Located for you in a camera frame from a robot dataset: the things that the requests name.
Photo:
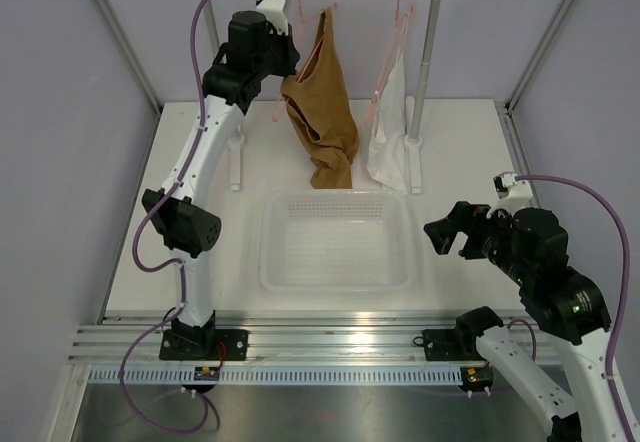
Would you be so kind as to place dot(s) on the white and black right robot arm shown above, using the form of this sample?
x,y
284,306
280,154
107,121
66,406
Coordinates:
x,y
530,247

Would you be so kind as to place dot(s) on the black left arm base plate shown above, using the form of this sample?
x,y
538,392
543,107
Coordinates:
x,y
219,344

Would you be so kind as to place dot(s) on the white perforated plastic basket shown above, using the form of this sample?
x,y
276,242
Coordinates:
x,y
324,241

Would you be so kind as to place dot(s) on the aluminium mounting rail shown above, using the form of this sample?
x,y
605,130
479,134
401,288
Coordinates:
x,y
281,338

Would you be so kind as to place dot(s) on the white tank top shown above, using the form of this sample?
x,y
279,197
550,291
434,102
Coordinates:
x,y
386,150

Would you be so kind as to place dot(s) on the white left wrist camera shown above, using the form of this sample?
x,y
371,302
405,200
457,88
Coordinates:
x,y
272,4

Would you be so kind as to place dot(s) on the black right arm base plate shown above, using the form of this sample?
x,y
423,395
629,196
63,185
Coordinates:
x,y
440,345

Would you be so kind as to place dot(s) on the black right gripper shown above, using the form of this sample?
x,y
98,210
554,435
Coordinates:
x,y
470,218

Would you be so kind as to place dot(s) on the white and silver clothes rack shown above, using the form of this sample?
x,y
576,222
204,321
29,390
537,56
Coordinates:
x,y
414,107

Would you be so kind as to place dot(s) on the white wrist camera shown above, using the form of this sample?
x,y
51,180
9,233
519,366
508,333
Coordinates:
x,y
272,4
513,194

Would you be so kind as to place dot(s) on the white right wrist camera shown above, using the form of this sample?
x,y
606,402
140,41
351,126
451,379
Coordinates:
x,y
513,194

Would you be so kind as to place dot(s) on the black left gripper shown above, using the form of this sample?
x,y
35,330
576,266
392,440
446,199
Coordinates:
x,y
289,55

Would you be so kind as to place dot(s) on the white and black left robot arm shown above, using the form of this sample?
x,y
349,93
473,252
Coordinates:
x,y
259,45

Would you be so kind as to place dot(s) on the white slotted cable duct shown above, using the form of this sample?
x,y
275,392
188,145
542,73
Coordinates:
x,y
280,376

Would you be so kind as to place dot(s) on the tan tank top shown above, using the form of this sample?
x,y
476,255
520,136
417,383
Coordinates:
x,y
317,104

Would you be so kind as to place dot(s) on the pink wire hanger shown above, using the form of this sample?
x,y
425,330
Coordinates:
x,y
395,48
305,43

